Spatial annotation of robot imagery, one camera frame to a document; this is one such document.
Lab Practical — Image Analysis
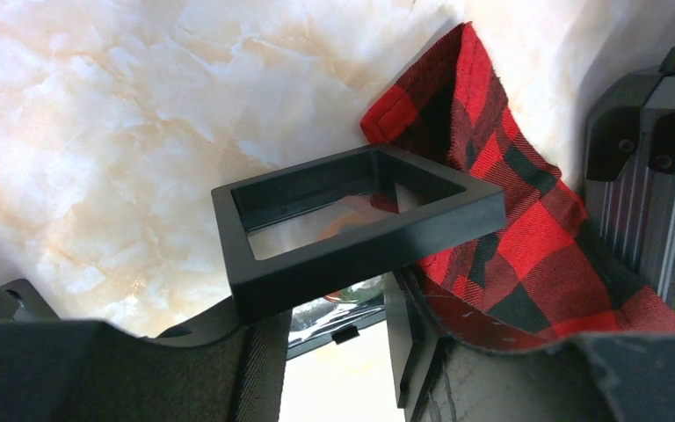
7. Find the red black plaid shirt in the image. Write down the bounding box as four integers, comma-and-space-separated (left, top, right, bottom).
360, 23, 675, 351

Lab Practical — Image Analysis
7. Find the black open chip case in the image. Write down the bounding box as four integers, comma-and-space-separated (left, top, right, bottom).
583, 47, 675, 331

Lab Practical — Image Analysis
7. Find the black square brooch box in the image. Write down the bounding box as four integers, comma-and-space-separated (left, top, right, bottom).
211, 143, 507, 361

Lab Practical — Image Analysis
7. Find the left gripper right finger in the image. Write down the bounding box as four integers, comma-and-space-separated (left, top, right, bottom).
385, 269, 675, 421

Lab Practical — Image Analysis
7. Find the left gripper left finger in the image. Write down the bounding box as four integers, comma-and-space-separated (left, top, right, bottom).
0, 300, 291, 421

